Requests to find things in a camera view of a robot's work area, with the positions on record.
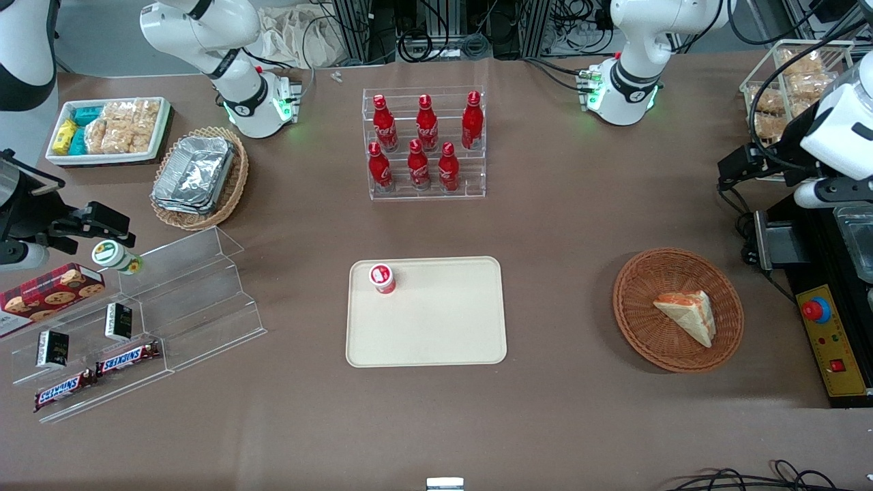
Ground triangular sandwich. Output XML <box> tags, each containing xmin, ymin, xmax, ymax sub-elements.
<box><xmin>653</xmin><ymin>291</ymin><xmax>717</xmax><ymax>348</ymax></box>

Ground white rectangular snack tray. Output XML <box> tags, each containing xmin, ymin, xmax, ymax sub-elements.
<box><xmin>46</xmin><ymin>97</ymin><xmax>171</xmax><ymax>166</ymax></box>

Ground light oval wicker basket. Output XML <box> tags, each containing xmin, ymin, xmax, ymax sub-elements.
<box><xmin>150</xmin><ymin>126</ymin><xmax>250</xmax><ymax>231</ymax></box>

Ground brown round wicker basket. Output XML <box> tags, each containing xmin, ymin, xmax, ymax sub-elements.
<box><xmin>612</xmin><ymin>248</ymin><xmax>745</xmax><ymax>373</ymax></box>

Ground beige plastic tray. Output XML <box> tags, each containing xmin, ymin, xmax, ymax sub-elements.
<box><xmin>346</xmin><ymin>256</ymin><xmax>507</xmax><ymax>368</ymax></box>

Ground white cup green lid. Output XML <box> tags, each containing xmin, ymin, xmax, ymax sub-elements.
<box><xmin>92</xmin><ymin>240</ymin><xmax>144</xmax><ymax>276</ymax></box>

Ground clear bag fried snacks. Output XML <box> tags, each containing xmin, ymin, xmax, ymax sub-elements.
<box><xmin>747</xmin><ymin>87</ymin><xmax>785</xmax><ymax>115</ymax></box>
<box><xmin>784</xmin><ymin>72</ymin><xmax>831</xmax><ymax>103</ymax></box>
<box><xmin>750</xmin><ymin>113</ymin><xmax>788</xmax><ymax>145</ymax></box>
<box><xmin>778</xmin><ymin>49</ymin><xmax>824</xmax><ymax>76</ymax></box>

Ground small black box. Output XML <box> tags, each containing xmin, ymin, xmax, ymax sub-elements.
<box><xmin>104</xmin><ymin>303</ymin><xmax>133</xmax><ymax>342</ymax></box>
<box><xmin>36</xmin><ymin>330</ymin><xmax>70</xmax><ymax>370</ymax></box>

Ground red tartan cookie box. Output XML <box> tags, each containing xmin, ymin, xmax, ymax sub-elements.
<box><xmin>0</xmin><ymin>263</ymin><xmax>106</xmax><ymax>340</ymax></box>

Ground aluminium foil container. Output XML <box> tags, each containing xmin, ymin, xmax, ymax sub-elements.
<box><xmin>151</xmin><ymin>136</ymin><xmax>236</xmax><ymax>216</ymax></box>

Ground clear acrylic step stand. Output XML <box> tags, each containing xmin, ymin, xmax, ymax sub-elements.
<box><xmin>116</xmin><ymin>226</ymin><xmax>267</xmax><ymax>373</ymax></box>
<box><xmin>10</xmin><ymin>290</ymin><xmax>175</xmax><ymax>425</ymax></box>

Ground clear bag rice crackers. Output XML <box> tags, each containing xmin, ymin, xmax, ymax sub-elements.
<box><xmin>85</xmin><ymin>119</ymin><xmax>134</xmax><ymax>155</ymax></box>
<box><xmin>130</xmin><ymin>115</ymin><xmax>160</xmax><ymax>153</ymax></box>
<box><xmin>102</xmin><ymin>100</ymin><xmax>161</xmax><ymax>125</ymax></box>

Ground yellow snack packet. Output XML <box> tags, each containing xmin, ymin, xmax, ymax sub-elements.
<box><xmin>53</xmin><ymin>119</ymin><xmax>78</xmax><ymax>155</ymax></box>

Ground Snickers chocolate bar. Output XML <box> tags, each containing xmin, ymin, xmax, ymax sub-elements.
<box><xmin>34</xmin><ymin>369</ymin><xmax>98</xmax><ymax>413</ymax></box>
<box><xmin>95</xmin><ymin>341</ymin><xmax>162</xmax><ymax>377</ymax></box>

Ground black control box machine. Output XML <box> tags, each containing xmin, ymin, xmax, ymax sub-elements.
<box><xmin>754</xmin><ymin>191</ymin><xmax>873</xmax><ymax>408</ymax></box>

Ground yellow control panel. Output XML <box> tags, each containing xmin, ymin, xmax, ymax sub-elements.
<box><xmin>797</xmin><ymin>284</ymin><xmax>868</xmax><ymax>398</ymax></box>

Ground red white yogurt cup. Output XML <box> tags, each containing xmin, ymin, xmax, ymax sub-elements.
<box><xmin>369</xmin><ymin>263</ymin><xmax>397</xmax><ymax>295</ymax></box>

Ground clear acrylic bottle rack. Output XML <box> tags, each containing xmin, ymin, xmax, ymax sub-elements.
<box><xmin>361</xmin><ymin>86</ymin><xmax>487</xmax><ymax>201</ymax></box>

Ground red cola bottle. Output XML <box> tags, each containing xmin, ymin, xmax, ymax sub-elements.
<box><xmin>368</xmin><ymin>142</ymin><xmax>394</xmax><ymax>192</ymax></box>
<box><xmin>415</xmin><ymin>95</ymin><xmax>439</xmax><ymax>152</ymax></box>
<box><xmin>372</xmin><ymin>94</ymin><xmax>399</xmax><ymax>153</ymax></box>
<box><xmin>407</xmin><ymin>139</ymin><xmax>432</xmax><ymax>191</ymax></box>
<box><xmin>461</xmin><ymin>91</ymin><xmax>484</xmax><ymax>151</ymax></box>
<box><xmin>437</xmin><ymin>142</ymin><xmax>460</xmax><ymax>192</ymax></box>

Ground beige cloth bag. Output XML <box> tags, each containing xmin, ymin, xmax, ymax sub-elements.
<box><xmin>258</xmin><ymin>3</ymin><xmax>345</xmax><ymax>69</ymax></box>

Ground black cable on table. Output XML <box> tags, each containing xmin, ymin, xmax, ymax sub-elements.
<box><xmin>716</xmin><ymin>183</ymin><xmax>759</xmax><ymax>267</ymax></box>

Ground white wire rack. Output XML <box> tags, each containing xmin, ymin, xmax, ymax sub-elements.
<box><xmin>740</xmin><ymin>40</ymin><xmax>857</xmax><ymax>182</ymax></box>

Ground black base cables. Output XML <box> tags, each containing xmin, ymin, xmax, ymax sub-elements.
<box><xmin>522</xmin><ymin>57</ymin><xmax>595</xmax><ymax>93</ymax></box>

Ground black cable bundle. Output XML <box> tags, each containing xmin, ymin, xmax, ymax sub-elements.
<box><xmin>665</xmin><ymin>460</ymin><xmax>873</xmax><ymax>491</ymax></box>

